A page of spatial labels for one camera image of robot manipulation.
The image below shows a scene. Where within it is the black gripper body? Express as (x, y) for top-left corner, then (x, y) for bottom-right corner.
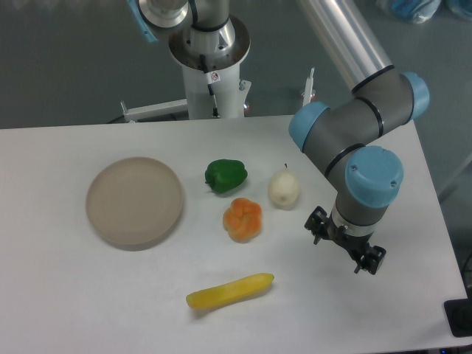
(322, 209), (372, 261)

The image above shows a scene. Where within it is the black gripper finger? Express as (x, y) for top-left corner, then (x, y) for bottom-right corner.
(304, 206), (327, 245)
(354, 243), (386, 275)

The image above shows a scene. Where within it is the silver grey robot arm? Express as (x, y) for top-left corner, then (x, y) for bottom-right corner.
(129, 1), (429, 274)

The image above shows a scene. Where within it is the yellow banana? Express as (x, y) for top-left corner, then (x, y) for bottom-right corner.
(186, 273), (274, 310)

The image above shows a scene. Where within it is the white pear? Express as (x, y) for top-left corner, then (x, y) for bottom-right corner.
(268, 164), (301, 209)

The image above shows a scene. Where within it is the orange braided bread roll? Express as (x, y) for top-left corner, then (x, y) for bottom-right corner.
(223, 198), (263, 243)

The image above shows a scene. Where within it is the black device at table edge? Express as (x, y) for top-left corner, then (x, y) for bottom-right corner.
(443, 299), (471, 338)

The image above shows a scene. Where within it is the green bell pepper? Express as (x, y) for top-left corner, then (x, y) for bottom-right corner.
(204, 159), (248, 194)

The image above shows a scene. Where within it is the beige round plate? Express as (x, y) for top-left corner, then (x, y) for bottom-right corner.
(86, 157), (184, 251)

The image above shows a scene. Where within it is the blue plastic bag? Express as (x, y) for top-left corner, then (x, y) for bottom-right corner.
(375, 0), (471, 24)

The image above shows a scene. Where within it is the white bracket right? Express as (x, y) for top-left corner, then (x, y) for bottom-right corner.
(300, 67), (316, 106)

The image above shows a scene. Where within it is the white bracket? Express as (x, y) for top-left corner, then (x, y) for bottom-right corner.
(300, 67), (316, 106)
(120, 99), (187, 122)

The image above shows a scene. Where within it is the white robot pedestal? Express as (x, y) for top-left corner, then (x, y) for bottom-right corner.
(169, 15), (251, 119)

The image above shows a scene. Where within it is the white bracket left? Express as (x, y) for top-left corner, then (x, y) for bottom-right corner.
(120, 99), (187, 122)

